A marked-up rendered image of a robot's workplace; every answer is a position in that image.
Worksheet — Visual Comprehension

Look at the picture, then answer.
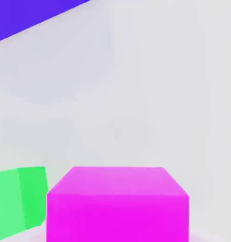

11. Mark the small magenta cube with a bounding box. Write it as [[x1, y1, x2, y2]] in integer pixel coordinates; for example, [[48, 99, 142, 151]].
[[46, 166, 190, 242]]

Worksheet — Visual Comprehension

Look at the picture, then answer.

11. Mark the small green cube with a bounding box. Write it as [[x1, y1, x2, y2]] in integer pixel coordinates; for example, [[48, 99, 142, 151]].
[[0, 166, 49, 242]]

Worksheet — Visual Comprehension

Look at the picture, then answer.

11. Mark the large purple box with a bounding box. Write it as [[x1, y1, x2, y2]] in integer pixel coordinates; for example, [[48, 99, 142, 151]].
[[0, 0, 91, 44]]

